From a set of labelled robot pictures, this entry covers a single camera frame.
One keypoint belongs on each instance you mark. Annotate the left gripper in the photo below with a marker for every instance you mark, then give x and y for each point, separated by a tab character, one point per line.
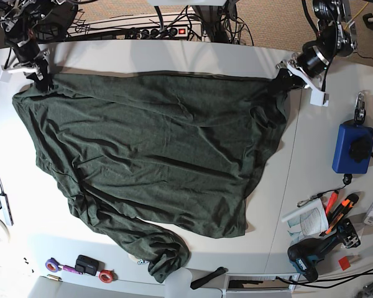
300	72

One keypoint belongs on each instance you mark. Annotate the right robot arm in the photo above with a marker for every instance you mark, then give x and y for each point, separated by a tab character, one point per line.
29	24

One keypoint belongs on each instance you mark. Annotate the orange black utility knife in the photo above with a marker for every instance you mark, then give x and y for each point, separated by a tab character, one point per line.
341	211

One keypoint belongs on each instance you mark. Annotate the black power strip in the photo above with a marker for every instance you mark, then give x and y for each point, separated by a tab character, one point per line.
172	33

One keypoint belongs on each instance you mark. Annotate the grey usb hub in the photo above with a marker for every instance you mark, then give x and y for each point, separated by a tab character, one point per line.
6	209

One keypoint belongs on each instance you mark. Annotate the dark teal cordless drill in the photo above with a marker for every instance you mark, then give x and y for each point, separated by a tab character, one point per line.
306	254

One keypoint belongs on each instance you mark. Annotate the red square sticker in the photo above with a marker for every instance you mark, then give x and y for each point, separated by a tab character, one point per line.
344	263

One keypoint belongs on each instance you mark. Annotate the black action camera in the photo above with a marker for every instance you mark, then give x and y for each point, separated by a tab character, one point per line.
86	265

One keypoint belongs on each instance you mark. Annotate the dark green t-shirt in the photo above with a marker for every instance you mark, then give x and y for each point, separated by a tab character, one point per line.
134	154

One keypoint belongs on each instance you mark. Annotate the rolled paper sheet with drawing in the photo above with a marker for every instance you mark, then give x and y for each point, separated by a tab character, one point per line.
307	220

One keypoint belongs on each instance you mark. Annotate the red tape roll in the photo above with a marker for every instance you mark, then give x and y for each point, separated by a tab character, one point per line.
106	276

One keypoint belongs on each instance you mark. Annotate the black strap handle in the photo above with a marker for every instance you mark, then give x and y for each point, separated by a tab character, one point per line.
198	283

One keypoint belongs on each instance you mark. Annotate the blue box with black knob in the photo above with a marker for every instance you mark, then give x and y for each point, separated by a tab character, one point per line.
354	145

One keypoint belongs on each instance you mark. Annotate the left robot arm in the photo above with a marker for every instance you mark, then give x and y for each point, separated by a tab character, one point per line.
335	35

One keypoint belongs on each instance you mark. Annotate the clear tape rolls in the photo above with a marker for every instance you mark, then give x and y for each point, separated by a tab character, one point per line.
137	260

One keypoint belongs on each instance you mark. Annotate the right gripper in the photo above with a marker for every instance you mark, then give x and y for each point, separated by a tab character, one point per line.
32	62

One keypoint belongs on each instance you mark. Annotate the purple tape roll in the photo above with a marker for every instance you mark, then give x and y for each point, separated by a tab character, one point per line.
52	265

